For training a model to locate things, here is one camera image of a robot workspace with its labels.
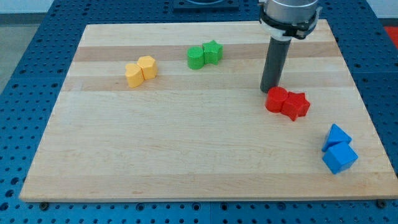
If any red star block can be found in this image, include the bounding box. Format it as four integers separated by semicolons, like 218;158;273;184
281;91;311;121

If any blue cube block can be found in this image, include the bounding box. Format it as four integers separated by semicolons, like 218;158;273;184
322;142;358;175

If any blue triangle block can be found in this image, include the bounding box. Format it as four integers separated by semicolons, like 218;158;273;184
322;124;352;152

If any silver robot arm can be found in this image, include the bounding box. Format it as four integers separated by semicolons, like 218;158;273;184
259;0;322;93

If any wooden board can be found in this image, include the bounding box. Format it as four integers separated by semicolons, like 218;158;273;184
19;19;397;202

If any red circle block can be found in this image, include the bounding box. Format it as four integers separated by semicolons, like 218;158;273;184
265;86;289;113

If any yellow heart block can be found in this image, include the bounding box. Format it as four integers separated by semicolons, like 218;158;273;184
125;63;144;88

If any green circle block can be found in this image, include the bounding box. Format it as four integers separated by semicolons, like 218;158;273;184
187;46;205;70

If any green star block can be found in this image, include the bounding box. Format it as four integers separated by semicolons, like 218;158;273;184
202;40;223;65

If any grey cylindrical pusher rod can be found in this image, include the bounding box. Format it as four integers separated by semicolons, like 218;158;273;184
260;37;291;93

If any yellow pentagon block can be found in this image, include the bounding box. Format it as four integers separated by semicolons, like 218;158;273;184
137;55;158;80

